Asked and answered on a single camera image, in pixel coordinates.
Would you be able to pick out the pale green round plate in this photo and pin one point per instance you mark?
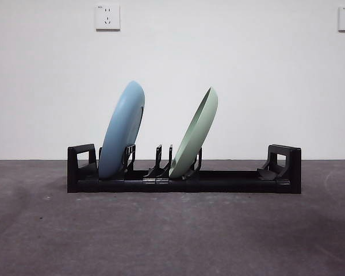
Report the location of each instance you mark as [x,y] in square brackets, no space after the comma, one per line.
[195,135]

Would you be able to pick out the blue round plate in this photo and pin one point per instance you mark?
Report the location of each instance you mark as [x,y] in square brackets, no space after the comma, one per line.
[120,129]

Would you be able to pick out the black plastic plate rack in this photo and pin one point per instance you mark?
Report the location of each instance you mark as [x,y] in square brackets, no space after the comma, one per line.
[218,181]

